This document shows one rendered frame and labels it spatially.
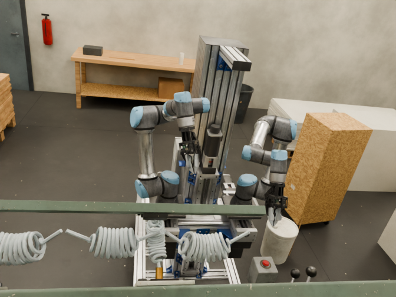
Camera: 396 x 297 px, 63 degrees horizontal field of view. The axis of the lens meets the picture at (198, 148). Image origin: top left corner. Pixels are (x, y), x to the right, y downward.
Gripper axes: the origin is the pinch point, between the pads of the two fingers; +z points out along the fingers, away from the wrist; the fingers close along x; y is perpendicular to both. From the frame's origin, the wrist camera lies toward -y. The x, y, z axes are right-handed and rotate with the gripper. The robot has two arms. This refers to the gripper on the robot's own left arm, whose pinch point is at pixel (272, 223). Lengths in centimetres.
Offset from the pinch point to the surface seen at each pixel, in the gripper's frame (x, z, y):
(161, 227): -59, -17, 78
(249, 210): -40, -22, 80
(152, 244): -60, -13, 77
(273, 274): 14.3, 36.0, -27.0
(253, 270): 5, 36, -35
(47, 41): -236, -197, -452
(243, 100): 109, -120, -413
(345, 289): -26, -10, 94
